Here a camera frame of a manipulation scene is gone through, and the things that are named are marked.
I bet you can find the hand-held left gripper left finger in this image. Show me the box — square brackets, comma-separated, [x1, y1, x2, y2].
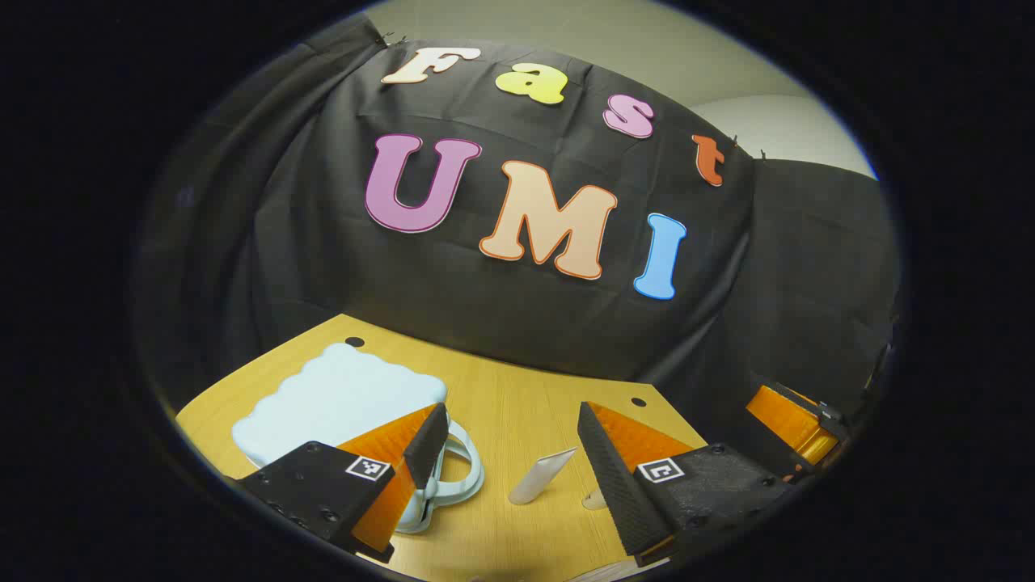
[234, 402, 450, 565]

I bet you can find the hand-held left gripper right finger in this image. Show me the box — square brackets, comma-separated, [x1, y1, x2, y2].
[577, 401, 797, 568]

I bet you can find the white squeeze tube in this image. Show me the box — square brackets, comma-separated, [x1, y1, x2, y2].
[508, 447, 578, 506]

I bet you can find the light blue small suitcase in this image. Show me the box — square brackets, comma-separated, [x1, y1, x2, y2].
[231, 343, 486, 534]

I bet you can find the black backdrop cloth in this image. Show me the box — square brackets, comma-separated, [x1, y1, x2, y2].
[133, 16, 902, 453]

